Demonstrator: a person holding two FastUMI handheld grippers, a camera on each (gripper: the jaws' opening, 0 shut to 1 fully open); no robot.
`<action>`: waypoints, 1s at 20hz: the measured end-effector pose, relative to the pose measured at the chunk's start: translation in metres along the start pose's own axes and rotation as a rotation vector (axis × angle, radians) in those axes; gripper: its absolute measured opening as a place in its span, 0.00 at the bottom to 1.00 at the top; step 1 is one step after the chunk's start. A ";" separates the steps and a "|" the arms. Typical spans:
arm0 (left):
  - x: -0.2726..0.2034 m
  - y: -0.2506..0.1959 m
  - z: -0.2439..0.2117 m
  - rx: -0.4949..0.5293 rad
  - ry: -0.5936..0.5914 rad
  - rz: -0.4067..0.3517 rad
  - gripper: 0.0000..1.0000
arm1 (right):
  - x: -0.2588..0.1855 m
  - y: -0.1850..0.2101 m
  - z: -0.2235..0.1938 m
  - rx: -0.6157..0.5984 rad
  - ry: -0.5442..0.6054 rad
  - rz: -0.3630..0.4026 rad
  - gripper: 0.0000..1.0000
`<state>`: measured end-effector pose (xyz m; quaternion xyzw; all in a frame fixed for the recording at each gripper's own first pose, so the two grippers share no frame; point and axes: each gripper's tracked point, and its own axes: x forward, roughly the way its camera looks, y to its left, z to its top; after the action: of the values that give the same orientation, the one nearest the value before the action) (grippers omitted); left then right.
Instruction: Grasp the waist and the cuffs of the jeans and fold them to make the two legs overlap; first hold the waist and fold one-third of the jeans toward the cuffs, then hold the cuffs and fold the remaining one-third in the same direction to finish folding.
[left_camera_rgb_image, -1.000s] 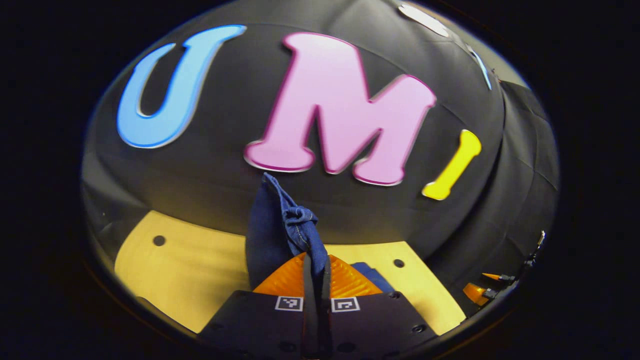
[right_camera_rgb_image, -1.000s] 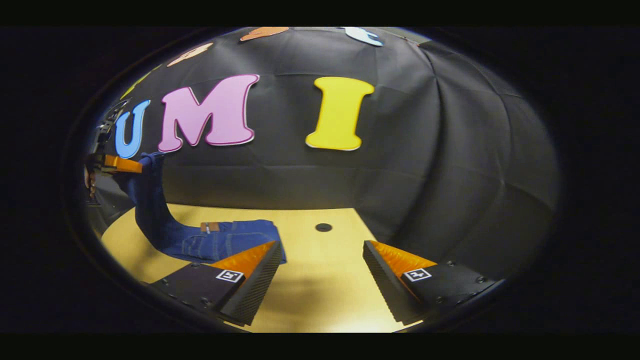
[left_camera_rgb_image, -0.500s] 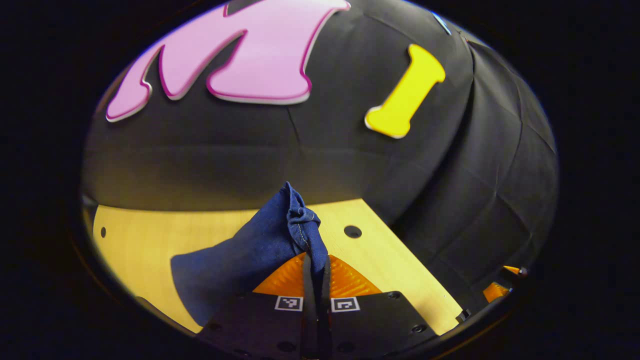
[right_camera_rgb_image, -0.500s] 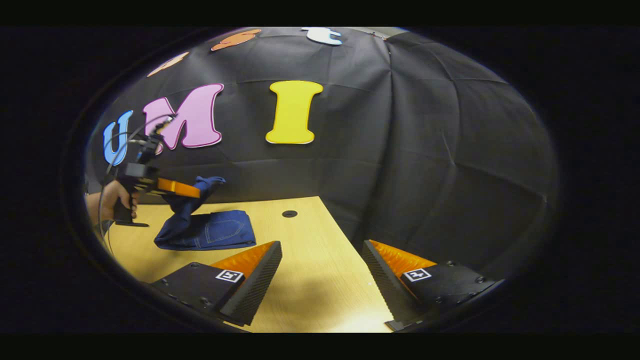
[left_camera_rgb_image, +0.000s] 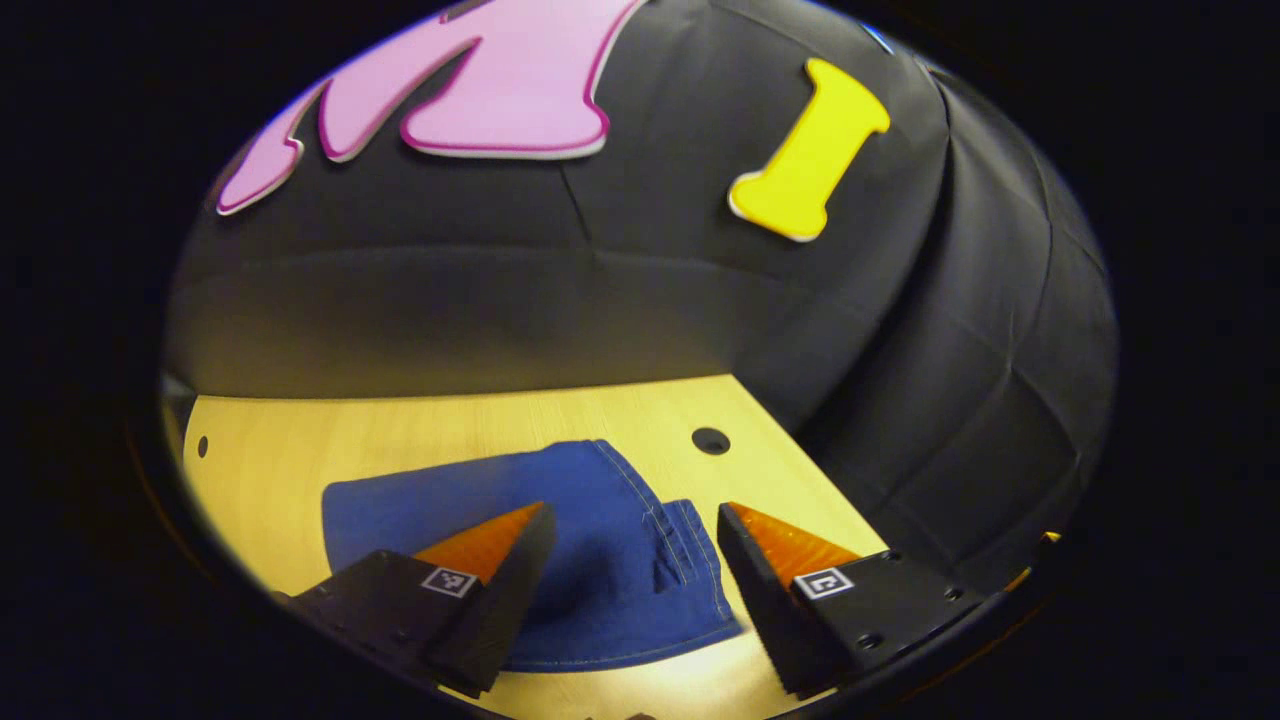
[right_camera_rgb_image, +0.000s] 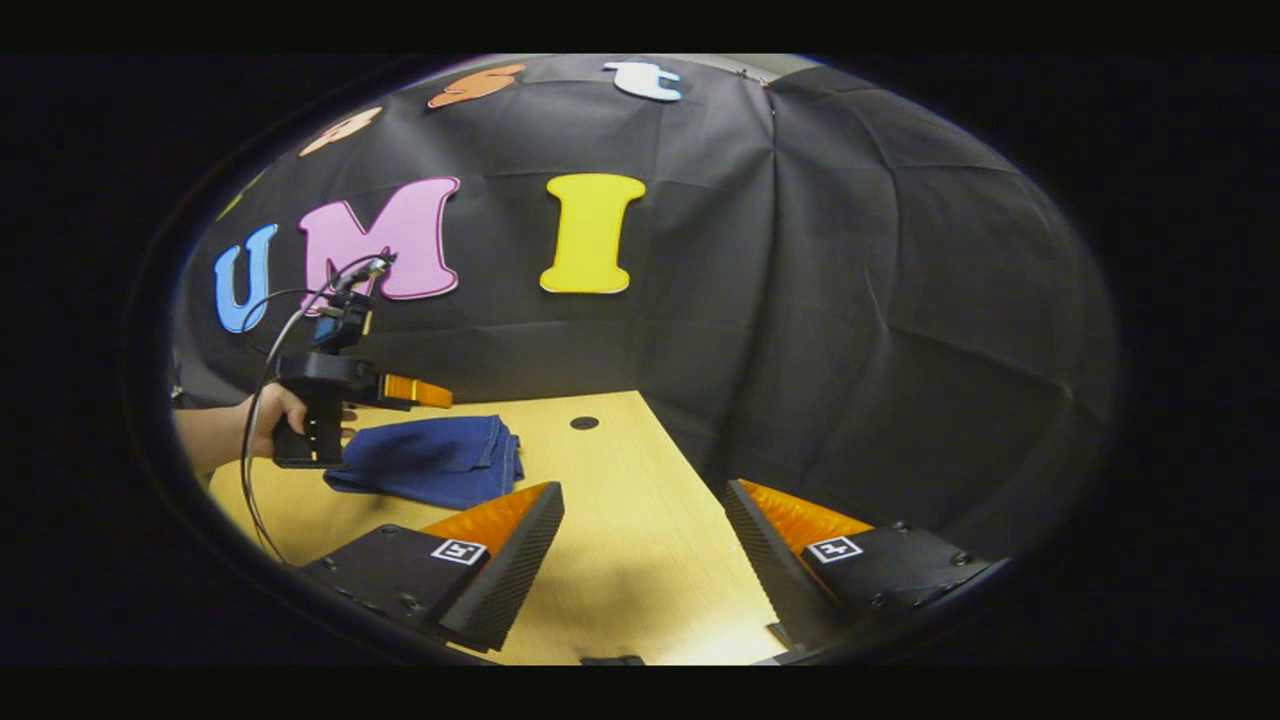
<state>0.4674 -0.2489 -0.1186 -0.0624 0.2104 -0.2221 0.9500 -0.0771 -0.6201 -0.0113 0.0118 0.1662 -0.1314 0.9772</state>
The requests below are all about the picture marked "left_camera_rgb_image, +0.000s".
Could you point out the blue jeans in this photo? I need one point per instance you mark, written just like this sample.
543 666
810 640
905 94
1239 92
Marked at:
600 560

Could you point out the black backdrop cloth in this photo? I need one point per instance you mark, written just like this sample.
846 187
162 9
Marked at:
650 300

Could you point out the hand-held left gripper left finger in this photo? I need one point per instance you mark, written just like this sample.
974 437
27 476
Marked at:
515 600

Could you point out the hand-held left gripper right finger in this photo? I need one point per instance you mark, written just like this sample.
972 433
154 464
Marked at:
760 600

